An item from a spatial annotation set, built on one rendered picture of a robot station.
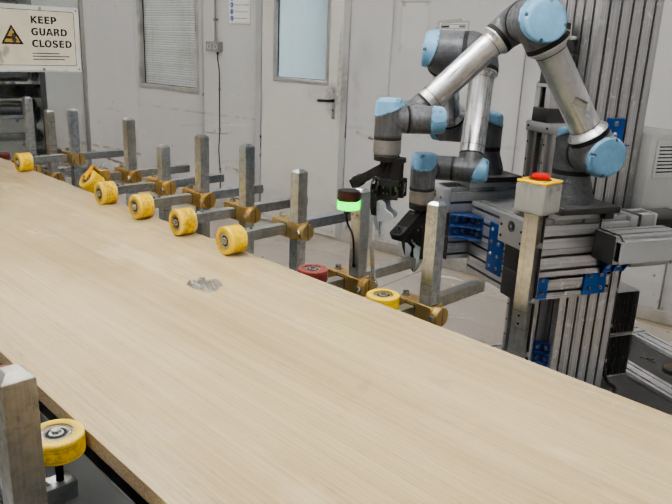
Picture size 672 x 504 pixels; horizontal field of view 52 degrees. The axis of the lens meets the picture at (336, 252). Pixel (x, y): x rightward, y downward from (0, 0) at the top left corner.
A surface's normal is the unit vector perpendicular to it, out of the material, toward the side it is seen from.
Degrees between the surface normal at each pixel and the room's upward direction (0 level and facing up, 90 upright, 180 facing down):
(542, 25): 83
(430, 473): 0
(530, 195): 90
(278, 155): 90
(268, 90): 90
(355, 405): 0
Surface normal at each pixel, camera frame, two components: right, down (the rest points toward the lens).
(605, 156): 0.21, 0.39
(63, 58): 0.70, 0.23
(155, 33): -0.64, 0.20
